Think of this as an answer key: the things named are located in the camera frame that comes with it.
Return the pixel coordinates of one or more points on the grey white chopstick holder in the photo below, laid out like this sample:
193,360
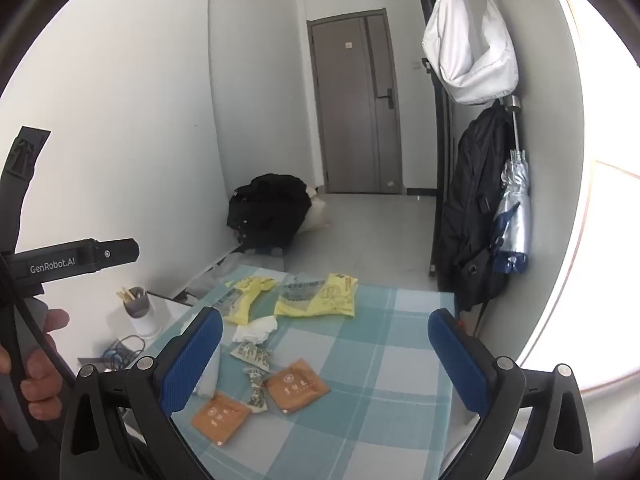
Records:
139,309

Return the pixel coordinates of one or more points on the white hanging bag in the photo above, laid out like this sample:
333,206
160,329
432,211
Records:
475,66

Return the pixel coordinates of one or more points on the orange sachet large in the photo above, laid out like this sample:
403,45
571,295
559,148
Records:
295,387

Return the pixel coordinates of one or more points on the silver blue folded umbrella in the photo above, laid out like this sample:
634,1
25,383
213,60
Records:
512,227

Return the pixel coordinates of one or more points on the grey entrance door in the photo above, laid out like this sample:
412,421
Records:
355,89

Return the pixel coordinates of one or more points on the teal plaid tablecloth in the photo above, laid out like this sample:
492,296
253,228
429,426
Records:
386,415

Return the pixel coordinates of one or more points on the white side cabinet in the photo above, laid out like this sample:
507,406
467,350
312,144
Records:
131,337

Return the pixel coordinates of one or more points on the white tissue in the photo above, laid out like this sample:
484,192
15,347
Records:
257,331

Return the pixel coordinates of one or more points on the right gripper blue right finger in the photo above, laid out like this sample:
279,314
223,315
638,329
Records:
468,363

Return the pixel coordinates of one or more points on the yellow snack bag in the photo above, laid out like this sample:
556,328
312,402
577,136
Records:
234,305
310,298

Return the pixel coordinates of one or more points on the small printed wrapper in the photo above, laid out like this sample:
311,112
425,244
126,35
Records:
252,354
256,402

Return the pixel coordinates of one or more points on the black bag on floor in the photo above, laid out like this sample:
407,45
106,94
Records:
268,212

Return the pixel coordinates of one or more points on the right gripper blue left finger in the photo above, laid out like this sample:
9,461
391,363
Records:
180,365

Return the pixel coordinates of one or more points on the orange sachet small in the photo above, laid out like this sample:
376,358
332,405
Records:
220,417

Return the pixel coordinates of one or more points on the person left hand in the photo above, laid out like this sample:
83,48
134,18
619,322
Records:
43,385

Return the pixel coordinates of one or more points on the black hanging backpack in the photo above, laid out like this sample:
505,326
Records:
463,258

